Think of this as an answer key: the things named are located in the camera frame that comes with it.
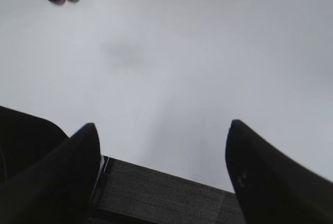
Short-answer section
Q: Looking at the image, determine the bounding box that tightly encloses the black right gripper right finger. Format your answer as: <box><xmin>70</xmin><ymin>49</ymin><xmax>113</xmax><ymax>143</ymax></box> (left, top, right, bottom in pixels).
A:
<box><xmin>225</xmin><ymin>120</ymin><xmax>332</xmax><ymax>223</ymax></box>

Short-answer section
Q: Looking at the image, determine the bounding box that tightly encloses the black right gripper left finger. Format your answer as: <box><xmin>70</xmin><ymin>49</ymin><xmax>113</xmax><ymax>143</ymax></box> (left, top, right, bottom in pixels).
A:
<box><xmin>1</xmin><ymin>123</ymin><xmax>101</xmax><ymax>223</ymax></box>

